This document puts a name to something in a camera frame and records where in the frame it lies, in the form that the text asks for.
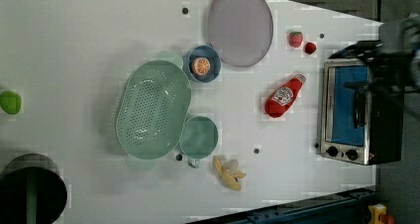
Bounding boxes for plush orange slice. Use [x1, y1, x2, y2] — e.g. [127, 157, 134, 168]
[191, 57, 211, 76]

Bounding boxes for blue small bowl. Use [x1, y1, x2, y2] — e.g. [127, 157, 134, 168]
[183, 46, 221, 83]

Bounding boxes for small red plush fruit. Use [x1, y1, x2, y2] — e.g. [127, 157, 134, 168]
[304, 43, 317, 55]

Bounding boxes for lilac round plate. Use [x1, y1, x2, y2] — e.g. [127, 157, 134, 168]
[207, 0, 273, 67]

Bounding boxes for yellow and red toy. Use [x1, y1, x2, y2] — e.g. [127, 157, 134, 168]
[368, 204, 395, 224]

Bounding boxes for yellow plush banana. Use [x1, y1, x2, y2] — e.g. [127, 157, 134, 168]
[213, 156, 247, 191]

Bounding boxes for black toaster oven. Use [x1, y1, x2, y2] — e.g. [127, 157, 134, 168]
[318, 59, 403, 166]

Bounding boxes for green perforated colander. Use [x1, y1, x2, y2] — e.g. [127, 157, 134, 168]
[115, 60, 191, 160]

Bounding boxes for green plush fruit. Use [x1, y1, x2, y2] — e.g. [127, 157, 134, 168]
[0, 91, 22, 115]

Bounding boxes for plush strawberry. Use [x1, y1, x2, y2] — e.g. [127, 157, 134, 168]
[288, 32, 303, 48]

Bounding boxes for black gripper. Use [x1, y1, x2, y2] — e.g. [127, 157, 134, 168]
[361, 41, 419, 95]

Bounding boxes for green cup with handle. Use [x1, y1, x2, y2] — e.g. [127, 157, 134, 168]
[179, 116, 219, 168]

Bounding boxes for black cylindrical stand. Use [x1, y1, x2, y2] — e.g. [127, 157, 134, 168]
[0, 154, 67, 224]

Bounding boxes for red plush ketchup bottle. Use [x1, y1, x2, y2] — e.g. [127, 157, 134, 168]
[264, 74, 306, 118]

